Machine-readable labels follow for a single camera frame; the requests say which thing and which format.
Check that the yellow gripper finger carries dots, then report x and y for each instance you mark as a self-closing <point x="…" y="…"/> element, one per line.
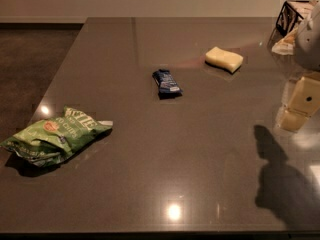
<point x="305" y="98"/>
<point x="292" y="120"/>

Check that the blue rxbar blueberry bar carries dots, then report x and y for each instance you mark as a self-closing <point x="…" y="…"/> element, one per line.
<point x="165" y="82"/>

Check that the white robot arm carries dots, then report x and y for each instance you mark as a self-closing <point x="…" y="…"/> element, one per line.
<point x="307" y="49"/>

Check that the green jalapeno chip bag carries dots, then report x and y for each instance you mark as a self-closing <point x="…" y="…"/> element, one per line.
<point x="54" y="140"/>

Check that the white packet near basket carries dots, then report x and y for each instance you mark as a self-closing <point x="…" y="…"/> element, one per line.
<point x="286" y="45"/>

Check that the yellow sponge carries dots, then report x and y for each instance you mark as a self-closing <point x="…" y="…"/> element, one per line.
<point x="227" y="60"/>

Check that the black wire basket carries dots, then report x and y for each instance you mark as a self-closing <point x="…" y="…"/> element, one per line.
<point x="291" y="14"/>

